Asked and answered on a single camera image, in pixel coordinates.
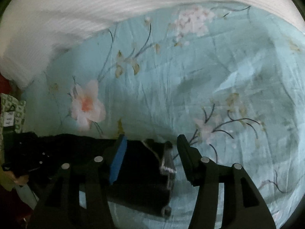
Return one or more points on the white striped blanket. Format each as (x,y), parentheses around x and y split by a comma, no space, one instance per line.
(34,31)

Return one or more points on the red blanket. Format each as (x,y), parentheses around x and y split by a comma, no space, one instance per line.
(5,87)

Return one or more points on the green white checkered pillow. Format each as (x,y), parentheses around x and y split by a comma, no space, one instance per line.
(12,114)

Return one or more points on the black pants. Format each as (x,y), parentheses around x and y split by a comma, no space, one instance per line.
(142,173)

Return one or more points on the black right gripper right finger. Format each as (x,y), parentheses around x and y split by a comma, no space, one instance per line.
(244,207)

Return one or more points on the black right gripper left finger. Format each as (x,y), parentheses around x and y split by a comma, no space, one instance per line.
(76,186)

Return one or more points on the person's left hand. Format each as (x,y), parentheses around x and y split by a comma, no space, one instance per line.
(9,181)

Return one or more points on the light blue floral bedsheet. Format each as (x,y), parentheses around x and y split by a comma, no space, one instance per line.
(230,77)

